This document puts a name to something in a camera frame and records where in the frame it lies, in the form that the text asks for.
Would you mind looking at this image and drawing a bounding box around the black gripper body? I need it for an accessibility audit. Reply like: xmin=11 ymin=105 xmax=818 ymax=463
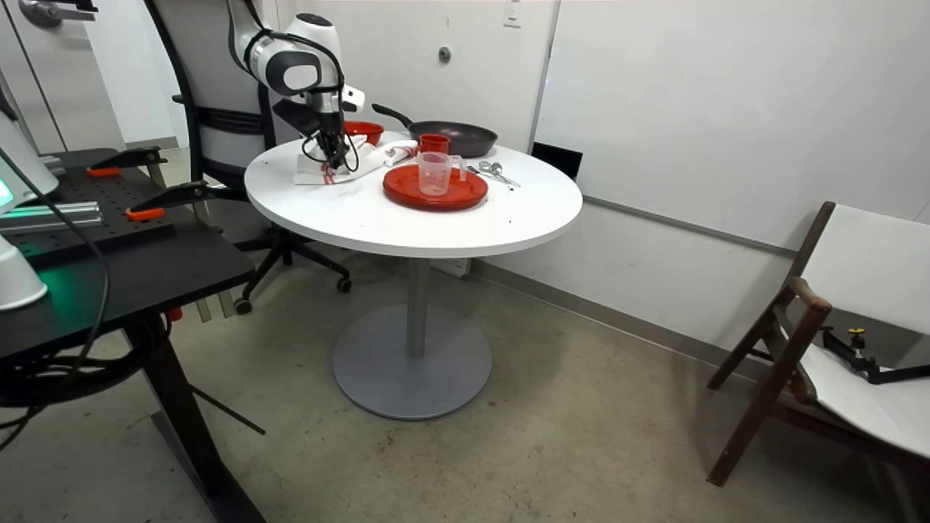
xmin=313 ymin=114 xmax=345 ymax=162

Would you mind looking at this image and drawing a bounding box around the white towel with red stripes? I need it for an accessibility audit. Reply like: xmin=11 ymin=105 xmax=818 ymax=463
xmin=293 ymin=140 xmax=416 ymax=187

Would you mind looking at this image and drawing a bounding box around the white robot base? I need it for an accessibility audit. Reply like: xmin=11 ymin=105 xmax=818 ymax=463
xmin=0 ymin=236 xmax=46 ymax=310

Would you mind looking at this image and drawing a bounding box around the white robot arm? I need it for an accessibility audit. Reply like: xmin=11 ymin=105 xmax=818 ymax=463
xmin=225 ymin=0 xmax=366 ymax=180

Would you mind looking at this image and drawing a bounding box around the red bowl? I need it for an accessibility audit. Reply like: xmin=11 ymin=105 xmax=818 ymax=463
xmin=344 ymin=118 xmax=383 ymax=146

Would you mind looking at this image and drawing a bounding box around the red plate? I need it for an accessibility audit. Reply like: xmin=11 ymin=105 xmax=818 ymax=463
xmin=382 ymin=165 xmax=488 ymax=211

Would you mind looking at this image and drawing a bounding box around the clear plastic cup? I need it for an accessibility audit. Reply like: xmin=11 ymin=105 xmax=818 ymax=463
xmin=419 ymin=150 xmax=450 ymax=195

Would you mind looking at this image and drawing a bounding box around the black office chair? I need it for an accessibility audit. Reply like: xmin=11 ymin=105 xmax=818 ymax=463
xmin=142 ymin=0 xmax=355 ymax=316

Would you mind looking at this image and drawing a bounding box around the red mug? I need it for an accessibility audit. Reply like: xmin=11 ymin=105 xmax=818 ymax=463
xmin=416 ymin=134 xmax=450 ymax=153

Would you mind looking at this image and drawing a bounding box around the black frying pan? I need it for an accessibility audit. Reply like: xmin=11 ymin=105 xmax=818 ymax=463
xmin=376 ymin=105 xmax=496 ymax=159

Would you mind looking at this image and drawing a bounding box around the metal cutlery on table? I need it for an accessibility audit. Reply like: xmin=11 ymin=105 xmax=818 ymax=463
xmin=464 ymin=159 xmax=521 ymax=188

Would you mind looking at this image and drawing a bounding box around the black desk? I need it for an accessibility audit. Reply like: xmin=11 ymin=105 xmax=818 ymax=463
xmin=0 ymin=146 xmax=271 ymax=523

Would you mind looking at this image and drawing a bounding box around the wooden folding chair white canvas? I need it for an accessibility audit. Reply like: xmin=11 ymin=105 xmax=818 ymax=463
xmin=710 ymin=200 xmax=930 ymax=485

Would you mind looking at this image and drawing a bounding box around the black device on chair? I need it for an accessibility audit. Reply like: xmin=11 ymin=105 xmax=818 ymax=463
xmin=820 ymin=322 xmax=930 ymax=383

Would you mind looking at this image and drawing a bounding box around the black clamp with orange handle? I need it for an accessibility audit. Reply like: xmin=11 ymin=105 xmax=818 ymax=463
xmin=124 ymin=182 xmax=207 ymax=223

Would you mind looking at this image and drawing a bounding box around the round white pedestal table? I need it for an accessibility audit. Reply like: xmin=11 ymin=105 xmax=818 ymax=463
xmin=245 ymin=140 xmax=581 ymax=422

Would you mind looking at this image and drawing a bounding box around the black cable on desk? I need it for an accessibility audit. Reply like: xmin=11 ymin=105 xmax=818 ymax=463
xmin=0 ymin=134 xmax=148 ymax=454

